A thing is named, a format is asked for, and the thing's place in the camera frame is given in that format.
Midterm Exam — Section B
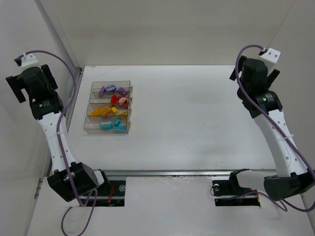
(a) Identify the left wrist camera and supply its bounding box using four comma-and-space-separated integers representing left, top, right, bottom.
14, 53, 40, 70

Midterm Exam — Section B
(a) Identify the teal base lego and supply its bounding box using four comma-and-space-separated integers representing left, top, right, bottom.
113, 126, 128, 133

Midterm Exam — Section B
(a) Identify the teal lego brick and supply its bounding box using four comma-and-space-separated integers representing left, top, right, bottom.
114, 119, 121, 126

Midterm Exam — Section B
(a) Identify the purple lego plate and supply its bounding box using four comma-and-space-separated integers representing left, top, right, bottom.
98, 86, 106, 98

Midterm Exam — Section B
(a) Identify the red arch lego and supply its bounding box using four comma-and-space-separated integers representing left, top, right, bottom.
111, 95, 118, 103

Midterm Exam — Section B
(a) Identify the yellow square lego brick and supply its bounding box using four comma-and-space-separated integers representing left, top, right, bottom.
111, 107, 118, 115

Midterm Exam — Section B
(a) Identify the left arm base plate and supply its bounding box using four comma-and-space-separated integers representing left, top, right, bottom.
95, 178, 126, 207

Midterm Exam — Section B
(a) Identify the teal frog lego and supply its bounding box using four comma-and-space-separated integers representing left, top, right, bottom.
100, 120, 114, 129

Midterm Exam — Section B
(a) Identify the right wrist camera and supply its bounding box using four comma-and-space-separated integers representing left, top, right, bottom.
258, 48, 281, 75

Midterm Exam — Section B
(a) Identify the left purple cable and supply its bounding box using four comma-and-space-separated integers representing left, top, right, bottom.
22, 50, 98, 236

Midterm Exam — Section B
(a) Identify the yellow lego figure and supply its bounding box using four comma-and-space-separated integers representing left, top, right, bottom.
90, 108, 104, 116

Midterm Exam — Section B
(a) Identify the purple lego block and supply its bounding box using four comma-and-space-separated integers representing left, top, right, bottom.
117, 87, 128, 96

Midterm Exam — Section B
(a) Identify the yellow sloped lego brick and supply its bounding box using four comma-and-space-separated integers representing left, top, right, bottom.
102, 106, 113, 116

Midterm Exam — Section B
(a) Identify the yellow lego plate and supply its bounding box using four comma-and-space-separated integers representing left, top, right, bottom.
117, 111, 128, 117

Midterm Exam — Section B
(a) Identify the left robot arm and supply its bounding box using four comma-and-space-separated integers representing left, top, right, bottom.
6, 64, 112, 202

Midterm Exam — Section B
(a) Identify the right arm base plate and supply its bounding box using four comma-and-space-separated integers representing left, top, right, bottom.
211, 179, 260, 207

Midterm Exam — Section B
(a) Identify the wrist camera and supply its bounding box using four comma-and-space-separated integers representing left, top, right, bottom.
14, 53, 40, 70
258, 48, 281, 75

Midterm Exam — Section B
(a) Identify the purple flower lego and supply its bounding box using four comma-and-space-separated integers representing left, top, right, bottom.
105, 85, 117, 92

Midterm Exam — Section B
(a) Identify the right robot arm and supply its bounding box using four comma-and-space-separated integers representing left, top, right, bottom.
230, 56, 315, 201

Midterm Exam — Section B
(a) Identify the red round lego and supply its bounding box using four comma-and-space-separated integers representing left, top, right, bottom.
117, 96, 128, 109

